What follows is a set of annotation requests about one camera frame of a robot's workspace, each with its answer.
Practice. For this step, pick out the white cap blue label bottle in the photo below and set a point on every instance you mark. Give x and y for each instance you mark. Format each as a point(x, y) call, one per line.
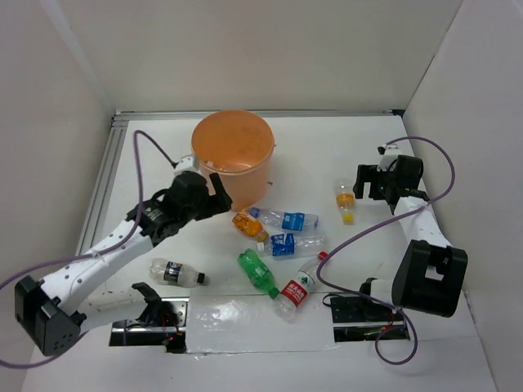
point(285, 246)

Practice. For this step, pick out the black label cola bottle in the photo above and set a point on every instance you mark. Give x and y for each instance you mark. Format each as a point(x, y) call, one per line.
point(176, 274)

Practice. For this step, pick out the aluminium frame rail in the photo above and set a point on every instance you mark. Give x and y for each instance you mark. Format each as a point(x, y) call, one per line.
point(96, 211)

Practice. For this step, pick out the yellow cap clear bottle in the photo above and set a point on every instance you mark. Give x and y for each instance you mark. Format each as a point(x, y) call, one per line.
point(345, 201)

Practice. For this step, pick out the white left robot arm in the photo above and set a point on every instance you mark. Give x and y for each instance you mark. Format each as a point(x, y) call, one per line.
point(58, 309)

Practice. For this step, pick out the orange plastic bin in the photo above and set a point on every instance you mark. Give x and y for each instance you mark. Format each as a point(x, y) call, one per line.
point(237, 145)

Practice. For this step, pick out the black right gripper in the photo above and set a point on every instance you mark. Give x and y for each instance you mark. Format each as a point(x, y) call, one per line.
point(367, 173)

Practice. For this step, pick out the orange juice bottle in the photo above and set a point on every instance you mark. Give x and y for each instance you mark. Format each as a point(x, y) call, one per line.
point(250, 226)

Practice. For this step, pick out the red label water bottle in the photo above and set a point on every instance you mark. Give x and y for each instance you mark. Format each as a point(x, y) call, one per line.
point(298, 288)

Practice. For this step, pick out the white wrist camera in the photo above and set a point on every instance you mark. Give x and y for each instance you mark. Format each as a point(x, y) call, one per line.
point(388, 155)
point(188, 163)

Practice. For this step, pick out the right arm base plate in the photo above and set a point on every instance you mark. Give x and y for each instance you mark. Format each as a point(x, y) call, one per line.
point(356, 319)

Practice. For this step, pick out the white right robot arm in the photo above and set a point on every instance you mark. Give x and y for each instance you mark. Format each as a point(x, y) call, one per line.
point(431, 273)

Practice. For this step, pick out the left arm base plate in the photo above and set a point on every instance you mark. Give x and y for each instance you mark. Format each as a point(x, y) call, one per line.
point(167, 330)

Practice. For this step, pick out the green plastic bottle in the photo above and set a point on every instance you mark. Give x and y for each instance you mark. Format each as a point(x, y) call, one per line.
point(258, 273)

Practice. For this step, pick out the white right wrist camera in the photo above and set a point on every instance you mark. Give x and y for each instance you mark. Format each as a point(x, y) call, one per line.
point(388, 155)

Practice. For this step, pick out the blue cap water bottle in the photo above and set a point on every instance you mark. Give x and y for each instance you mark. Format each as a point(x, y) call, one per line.
point(291, 221)

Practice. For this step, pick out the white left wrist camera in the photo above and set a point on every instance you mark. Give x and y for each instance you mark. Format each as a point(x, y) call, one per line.
point(188, 163)

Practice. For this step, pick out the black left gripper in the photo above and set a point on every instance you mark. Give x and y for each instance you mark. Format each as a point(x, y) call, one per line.
point(216, 203)

